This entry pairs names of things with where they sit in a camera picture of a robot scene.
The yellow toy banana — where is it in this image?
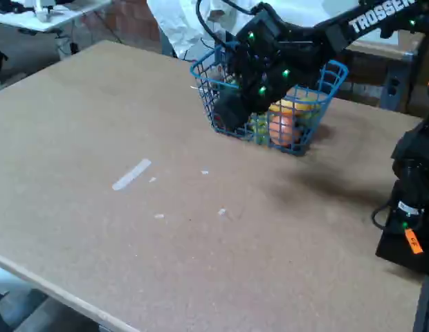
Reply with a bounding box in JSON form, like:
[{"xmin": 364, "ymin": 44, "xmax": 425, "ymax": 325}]
[{"xmin": 268, "ymin": 98, "xmax": 322, "ymax": 116}]

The white basket tag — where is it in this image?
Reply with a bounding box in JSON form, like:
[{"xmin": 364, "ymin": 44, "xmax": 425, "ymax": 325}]
[{"xmin": 210, "ymin": 64, "xmax": 226, "ymax": 82}]

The yellow-green toy fruit bunch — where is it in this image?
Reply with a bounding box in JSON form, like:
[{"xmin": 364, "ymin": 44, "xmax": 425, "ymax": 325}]
[{"xmin": 247, "ymin": 113, "xmax": 271, "ymax": 143}]

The orange-pink toy fruit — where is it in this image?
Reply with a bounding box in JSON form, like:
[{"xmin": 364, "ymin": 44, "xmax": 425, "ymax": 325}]
[{"xmin": 268, "ymin": 114, "xmax": 302, "ymax": 147}]

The long white tape strip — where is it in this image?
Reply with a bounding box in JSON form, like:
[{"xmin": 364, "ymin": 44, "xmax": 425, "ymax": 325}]
[{"xmin": 111, "ymin": 158, "xmax": 152, "ymax": 192}]

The wooden bench top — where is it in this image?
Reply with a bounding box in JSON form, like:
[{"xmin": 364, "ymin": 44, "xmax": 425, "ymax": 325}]
[{"xmin": 342, "ymin": 40, "xmax": 420, "ymax": 60}]

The white panel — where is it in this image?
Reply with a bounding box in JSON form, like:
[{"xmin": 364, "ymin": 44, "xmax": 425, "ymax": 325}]
[{"xmin": 352, "ymin": 29, "xmax": 423, "ymax": 51}]

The grey outlet panel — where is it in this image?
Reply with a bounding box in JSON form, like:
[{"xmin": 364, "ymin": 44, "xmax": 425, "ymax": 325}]
[{"xmin": 380, "ymin": 58, "xmax": 409, "ymax": 112}]

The black clamp piece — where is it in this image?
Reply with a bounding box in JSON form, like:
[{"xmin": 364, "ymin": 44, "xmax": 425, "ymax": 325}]
[{"xmin": 379, "ymin": 23, "xmax": 399, "ymax": 39}]

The white desk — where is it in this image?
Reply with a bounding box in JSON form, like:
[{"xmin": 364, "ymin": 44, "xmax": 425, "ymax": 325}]
[{"xmin": 0, "ymin": 0, "xmax": 112, "ymax": 59}]

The white object on desk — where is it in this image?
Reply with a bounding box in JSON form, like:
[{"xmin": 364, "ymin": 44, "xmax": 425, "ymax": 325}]
[{"xmin": 33, "ymin": 0, "xmax": 58, "ymax": 22}]

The orange label tag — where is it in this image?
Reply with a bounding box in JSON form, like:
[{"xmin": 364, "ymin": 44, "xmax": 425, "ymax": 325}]
[{"xmin": 404, "ymin": 228, "xmax": 424, "ymax": 255}]

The blue wire basket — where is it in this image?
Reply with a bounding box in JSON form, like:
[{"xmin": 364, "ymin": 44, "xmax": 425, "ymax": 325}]
[{"xmin": 190, "ymin": 41, "xmax": 349, "ymax": 156}]

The small black camera box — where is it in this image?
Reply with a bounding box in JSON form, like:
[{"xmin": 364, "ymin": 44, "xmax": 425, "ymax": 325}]
[{"xmin": 237, "ymin": 3, "xmax": 283, "ymax": 48}]

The looped black camera cable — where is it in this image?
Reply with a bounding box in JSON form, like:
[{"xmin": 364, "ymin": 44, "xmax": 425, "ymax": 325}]
[{"xmin": 196, "ymin": 0, "xmax": 260, "ymax": 48}]

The black base cable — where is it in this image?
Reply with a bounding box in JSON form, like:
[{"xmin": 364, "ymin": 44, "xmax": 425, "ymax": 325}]
[{"xmin": 372, "ymin": 203, "xmax": 399, "ymax": 230}]

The black metal post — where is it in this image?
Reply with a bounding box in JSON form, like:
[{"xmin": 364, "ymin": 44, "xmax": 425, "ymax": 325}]
[{"xmin": 412, "ymin": 275, "xmax": 429, "ymax": 332}]

